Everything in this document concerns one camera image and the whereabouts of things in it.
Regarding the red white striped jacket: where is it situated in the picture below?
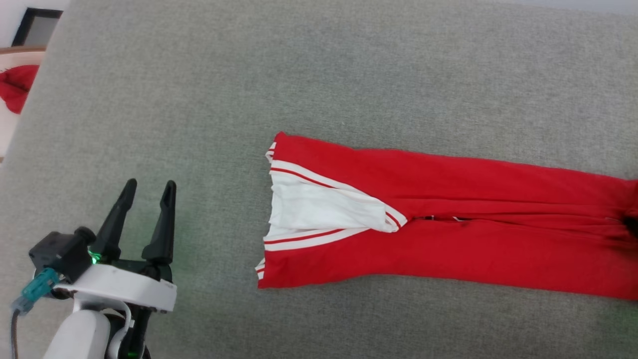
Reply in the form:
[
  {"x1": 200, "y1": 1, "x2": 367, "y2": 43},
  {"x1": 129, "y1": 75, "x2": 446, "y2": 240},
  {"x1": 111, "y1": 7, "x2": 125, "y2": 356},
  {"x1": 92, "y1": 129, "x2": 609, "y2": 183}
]
[{"x1": 255, "y1": 131, "x2": 638, "y2": 301}]

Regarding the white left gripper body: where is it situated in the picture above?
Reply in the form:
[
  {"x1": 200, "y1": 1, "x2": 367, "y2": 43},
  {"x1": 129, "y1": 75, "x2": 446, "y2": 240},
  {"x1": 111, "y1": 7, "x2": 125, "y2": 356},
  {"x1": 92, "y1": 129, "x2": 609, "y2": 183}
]
[{"x1": 52, "y1": 256, "x2": 178, "y2": 314}]

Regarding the teal plug grey cable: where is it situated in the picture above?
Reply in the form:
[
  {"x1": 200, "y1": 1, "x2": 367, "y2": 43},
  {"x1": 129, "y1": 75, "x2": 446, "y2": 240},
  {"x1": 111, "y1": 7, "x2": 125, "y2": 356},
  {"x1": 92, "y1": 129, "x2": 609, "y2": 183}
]
[{"x1": 10, "y1": 268, "x2": 60, "y2": 359}]

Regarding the grey fabric sofa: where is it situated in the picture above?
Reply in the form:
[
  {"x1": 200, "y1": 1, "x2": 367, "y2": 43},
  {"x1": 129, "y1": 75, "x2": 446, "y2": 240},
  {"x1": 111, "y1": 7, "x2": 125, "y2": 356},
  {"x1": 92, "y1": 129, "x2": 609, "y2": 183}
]
[{"x1": 0, "y1": 0, "x2": 638, "y2": 359}]

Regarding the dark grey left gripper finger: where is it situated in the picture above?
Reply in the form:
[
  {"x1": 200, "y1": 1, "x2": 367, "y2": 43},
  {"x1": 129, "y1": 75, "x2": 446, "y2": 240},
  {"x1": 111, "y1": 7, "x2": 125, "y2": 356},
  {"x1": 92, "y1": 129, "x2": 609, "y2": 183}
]
[
  {"x1": 142, "y1": 180, "x2": 177, "y2": 266},
  {"x1": 94, "y1": 179, "x2": 138, "y2": 263}
]

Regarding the red garment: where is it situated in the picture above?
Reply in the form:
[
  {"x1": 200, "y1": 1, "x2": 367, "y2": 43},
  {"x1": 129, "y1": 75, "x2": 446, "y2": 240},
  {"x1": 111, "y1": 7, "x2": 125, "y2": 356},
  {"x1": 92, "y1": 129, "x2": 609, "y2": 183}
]
[{"x1": 0, "y1": 64, "x2": 40, "y2": 115}]

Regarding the white left arm cable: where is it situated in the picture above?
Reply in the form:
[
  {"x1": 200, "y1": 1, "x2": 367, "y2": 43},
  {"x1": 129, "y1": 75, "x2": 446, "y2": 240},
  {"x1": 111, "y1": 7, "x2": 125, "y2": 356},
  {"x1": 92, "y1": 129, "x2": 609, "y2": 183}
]
[{"x1": 106, "y1": 299, "x2": 134, "y2": 359}]

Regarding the dark framed panel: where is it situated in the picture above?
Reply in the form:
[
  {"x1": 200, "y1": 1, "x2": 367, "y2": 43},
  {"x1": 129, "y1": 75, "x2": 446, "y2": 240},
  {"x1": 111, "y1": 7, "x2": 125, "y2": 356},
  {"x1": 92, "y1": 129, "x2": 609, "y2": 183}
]
[{"x1": 11, "y1": 7, "x2": 64, "y2": 47}]

